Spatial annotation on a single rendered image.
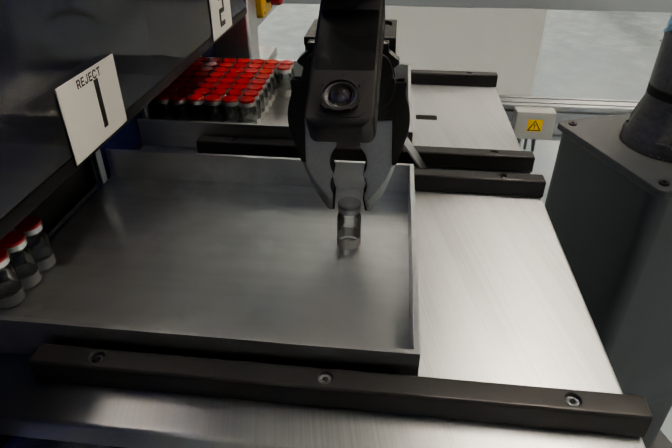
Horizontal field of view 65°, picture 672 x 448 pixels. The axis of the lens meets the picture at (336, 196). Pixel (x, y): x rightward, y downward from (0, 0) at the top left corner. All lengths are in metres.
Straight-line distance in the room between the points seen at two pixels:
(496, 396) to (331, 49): 0.25
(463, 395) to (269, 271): 0.20
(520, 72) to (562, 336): 2.00
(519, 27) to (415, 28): 0.41
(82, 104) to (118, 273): 0.15
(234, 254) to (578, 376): 0.29
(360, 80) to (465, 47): 1.98
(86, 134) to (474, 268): 0.34
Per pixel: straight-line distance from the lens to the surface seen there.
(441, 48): 2.31
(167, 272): 0.49
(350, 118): 0.33
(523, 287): 0.48
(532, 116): 1.76
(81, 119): 0.45
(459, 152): 0.63
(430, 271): 0.48
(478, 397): 0.36
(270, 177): 0.59
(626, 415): 0.39
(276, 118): 0.76
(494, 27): 2.31
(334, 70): 0.36
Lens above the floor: 1.18
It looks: 32 degrees down
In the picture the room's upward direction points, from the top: straight up
